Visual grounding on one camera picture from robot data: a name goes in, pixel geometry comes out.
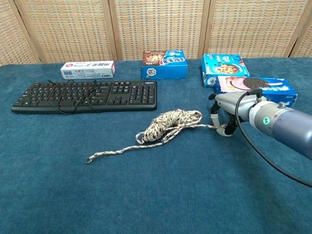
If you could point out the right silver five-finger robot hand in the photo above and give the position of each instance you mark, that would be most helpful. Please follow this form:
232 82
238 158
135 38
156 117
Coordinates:
231 104

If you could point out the blue pink sandwich cookie box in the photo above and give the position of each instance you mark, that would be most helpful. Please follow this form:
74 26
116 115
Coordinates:
256 84

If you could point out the blue chocolate chip cookie box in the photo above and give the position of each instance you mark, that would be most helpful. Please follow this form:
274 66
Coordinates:
224 67

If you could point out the blue and brown cookie box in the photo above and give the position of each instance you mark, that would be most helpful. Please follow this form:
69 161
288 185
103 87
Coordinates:
165 68

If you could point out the woven folding screen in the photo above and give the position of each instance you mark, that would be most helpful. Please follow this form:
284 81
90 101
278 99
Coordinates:
158 29

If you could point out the black computer keyboard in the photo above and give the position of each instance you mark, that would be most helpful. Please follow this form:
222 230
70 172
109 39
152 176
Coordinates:
122 95

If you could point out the blue table cloth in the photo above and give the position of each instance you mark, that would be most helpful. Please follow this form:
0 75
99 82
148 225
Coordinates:
146 190

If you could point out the white toothpaste box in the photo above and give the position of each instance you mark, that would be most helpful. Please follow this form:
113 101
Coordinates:
87 70

